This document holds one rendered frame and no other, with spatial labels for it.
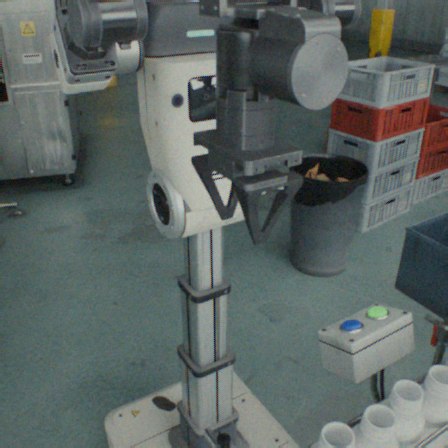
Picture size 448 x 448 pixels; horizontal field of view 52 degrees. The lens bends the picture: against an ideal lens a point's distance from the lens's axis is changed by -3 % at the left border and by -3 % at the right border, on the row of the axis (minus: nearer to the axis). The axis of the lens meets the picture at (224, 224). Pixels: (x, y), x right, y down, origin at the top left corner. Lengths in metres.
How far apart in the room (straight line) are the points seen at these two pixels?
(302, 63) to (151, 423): 1.51
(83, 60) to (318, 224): 2.01
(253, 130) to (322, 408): 1.79
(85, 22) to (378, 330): 0.63
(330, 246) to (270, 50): 2.42
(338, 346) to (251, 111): 0.44
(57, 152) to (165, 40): 3.24
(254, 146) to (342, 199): 2.19
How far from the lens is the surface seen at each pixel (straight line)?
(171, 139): 0.92
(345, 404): 2.17
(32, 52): 3.96
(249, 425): 1.72
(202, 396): 1.37
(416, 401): 0.62
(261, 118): 0.43
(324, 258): 2.80
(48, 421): 2.17
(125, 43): 0.79
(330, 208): 2.62
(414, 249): 1.48
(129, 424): 1.75
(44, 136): 4.09
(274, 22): 0.39
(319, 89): 0.38
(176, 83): 0.89
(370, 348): 0.77
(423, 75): 3.47
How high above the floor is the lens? 1.60
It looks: 28 degrees down
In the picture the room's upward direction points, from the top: straight up
